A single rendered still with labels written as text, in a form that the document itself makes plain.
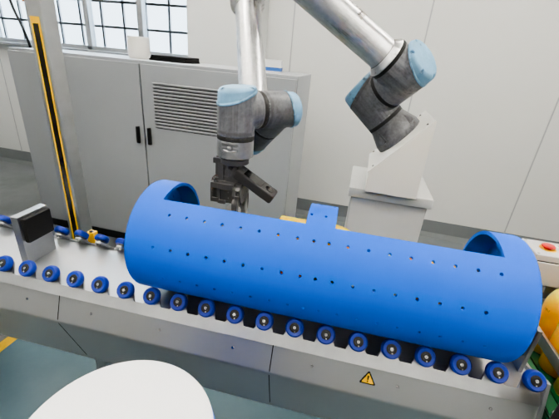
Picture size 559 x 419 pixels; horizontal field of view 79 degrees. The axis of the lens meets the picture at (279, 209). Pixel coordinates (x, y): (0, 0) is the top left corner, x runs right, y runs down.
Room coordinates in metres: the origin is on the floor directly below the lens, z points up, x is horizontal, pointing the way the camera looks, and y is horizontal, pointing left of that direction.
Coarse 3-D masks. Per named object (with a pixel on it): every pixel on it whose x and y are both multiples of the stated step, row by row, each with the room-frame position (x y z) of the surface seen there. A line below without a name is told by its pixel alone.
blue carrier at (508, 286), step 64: (192, 192) 0.89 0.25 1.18; (128, 256) 0.65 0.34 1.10; (192, 256) 0.63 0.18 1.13; (256, 256) 0.62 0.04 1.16; (320, 256) 0.60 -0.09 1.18; (384, 256) 0.60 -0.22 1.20; (448, 256) 0.60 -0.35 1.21; (512, 256) 0.60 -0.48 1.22; (320, 320) 0.59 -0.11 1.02; (384, 320) 0.55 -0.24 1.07; (448, 320) 0.53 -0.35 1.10; (512, 320) 0.52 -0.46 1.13
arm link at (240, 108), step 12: (240, 84) 0.85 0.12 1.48; (228, 96) 0.78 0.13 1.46; (240, 96) 0.78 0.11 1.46; (252, 96) 0.79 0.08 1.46; (228, 108) 0.77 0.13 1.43; (240, 108) 0.78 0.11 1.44; (252, 108) 0.79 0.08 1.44; (264, 108) 0.81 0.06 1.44; (228, 120) 0.77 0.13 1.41; (240, 120) 0.78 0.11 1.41; (252, 120) 0.80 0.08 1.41; (264, 120) 0.82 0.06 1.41; (228, 132) 0.77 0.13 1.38; (240, 132) 0.78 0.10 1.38; (252, 132) 0.80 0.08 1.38
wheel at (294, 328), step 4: (288, 320) 0.63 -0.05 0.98; (292, 320) 0.63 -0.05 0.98; (296, 320) 0.63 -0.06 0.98; (300, 320) 0.63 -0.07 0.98; (288, 324) 0.62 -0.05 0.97; (292, 324) 0.62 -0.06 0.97; (296, 324) 0.62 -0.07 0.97; (300, 324) 0.62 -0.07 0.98; (288, 328) 0.62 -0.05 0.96; (292, 328) 0.62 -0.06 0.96; (296, 328) 0.62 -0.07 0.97; (300, 328) 0.61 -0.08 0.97; (288, 332) 0.61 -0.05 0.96; (292, 332) 0.61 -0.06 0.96; (296, 332) 0.61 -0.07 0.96; (300, 332) 0.61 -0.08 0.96; (292, 336) 0.60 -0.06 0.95; (296, 336) 0.60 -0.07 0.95
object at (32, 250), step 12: (12, 216) 0.82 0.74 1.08; (24, 216) 0.84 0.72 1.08; (36, 216) 0.85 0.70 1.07; (48, 216) 0.89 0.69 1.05; (24, 228) 0.82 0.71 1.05; (36, 228) 0.85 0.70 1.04; (48, 228) 0.89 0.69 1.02; (24, 240) 0.82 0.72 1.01; (36, 240) 0.85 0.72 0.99; (48, 240) 0.89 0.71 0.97; (24, 252) 0.82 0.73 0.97; (36, 252) 0.84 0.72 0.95; (48, 252) 0.88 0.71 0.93
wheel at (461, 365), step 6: (456, 354) 0.57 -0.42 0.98; (462, 354) 0.56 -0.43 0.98; (450, 360) 0.56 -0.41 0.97; (456, 360) 0.56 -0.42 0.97; (462, 360) 0.56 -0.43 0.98; (468, 360) 0.56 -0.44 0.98; (450, 366) 0.55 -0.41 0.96; (456, 366) 0.55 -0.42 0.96; (462, 366) 0.55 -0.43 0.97; (468, 366) 0.55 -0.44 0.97; (456, 372) 0.54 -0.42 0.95; (462, 372) 0.54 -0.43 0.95; (468, 372) 0.54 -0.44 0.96
